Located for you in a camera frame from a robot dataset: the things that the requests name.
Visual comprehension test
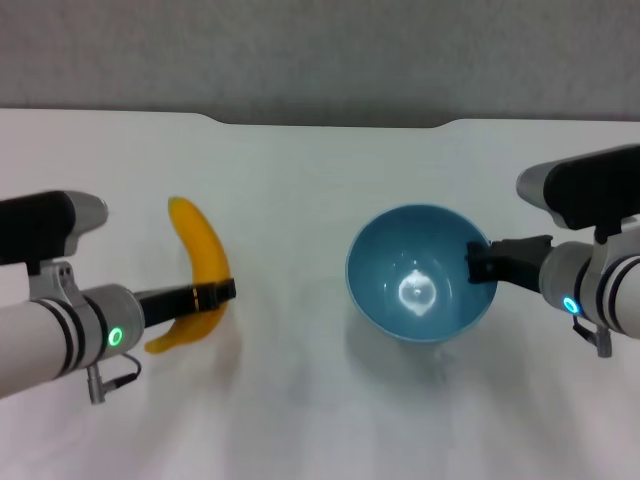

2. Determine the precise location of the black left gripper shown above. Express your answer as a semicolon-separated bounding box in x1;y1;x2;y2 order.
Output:
137;278;237;330

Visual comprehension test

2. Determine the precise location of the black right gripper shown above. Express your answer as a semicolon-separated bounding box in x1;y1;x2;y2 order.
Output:
465;234;554;294

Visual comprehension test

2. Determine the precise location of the yellow banana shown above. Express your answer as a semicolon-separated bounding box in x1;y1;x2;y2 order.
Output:
144;196;236;356

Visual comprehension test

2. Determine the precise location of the blue plastic bowl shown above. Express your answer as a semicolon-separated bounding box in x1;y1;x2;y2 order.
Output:
346;202;500;344

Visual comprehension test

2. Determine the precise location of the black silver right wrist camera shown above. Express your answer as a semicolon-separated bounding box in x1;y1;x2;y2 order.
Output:
516;144;640;245

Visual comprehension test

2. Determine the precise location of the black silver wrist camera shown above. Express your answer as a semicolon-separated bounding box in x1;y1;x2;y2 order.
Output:
516;144;640;245
0;189;110;301

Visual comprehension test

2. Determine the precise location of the left arm cable with plug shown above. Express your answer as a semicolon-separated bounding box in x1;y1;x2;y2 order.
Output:
86;352;144;405

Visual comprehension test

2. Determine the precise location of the arm cable with plug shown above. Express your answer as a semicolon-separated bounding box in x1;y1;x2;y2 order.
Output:
86;352;144;405
571;312;614;358

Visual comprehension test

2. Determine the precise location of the right arm cable with plug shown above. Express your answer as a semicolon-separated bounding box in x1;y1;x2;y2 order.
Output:
571;312;614;358

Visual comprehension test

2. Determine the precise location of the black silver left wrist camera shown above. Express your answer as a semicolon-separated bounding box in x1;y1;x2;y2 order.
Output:
0;189;110;301

